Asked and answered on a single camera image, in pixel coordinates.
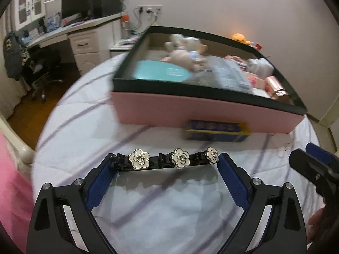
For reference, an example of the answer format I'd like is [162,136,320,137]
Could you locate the black flower hair clip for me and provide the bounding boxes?
[109,146,219,172]

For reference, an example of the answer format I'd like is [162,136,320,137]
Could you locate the dental flossers plastic box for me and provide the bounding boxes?
[207,56,253,94]

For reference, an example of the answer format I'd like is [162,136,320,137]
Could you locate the small doll figurine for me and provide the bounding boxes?
[189,44,208,64]

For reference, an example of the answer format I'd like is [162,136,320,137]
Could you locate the white round plush figurine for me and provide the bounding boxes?
[161,49,204,71]

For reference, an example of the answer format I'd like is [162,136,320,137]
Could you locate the white striped table cloth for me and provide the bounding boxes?
[32,54,323,253]

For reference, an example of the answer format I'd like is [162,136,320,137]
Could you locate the pink bedding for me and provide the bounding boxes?
[1,136,33,253]

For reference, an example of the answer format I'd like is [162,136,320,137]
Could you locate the blue yellow small box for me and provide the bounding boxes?
[183,120,251,142]

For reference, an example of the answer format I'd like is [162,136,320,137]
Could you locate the rose gold cylindrical container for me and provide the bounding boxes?
[265,76,291,104]

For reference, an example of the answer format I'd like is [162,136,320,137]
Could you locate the pink black storage tray box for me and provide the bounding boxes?
[111,26,307,134]

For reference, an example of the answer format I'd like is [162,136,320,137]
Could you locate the teal lid glass jar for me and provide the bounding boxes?
[132,60,192,82]

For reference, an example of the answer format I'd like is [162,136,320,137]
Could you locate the orange octopus plush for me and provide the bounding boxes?
[232,33,252,45]

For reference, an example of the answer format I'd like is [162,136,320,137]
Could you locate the black office chair with clothes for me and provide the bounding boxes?
[3,31,63,103]

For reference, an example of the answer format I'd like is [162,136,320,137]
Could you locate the white computer desk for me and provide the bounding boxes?
[28,12,125,76]

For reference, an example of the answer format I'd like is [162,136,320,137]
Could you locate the orange cap water bottle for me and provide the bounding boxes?
[121,14,131,39]

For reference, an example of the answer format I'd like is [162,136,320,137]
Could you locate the black computer monitor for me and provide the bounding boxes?
[61,0,93,19]

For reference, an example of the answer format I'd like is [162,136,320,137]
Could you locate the white glass door cabinet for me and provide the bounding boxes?
[14,0,46,30]

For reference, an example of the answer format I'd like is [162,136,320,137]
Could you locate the white wall power outlet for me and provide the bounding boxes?
[137,5,163,14]

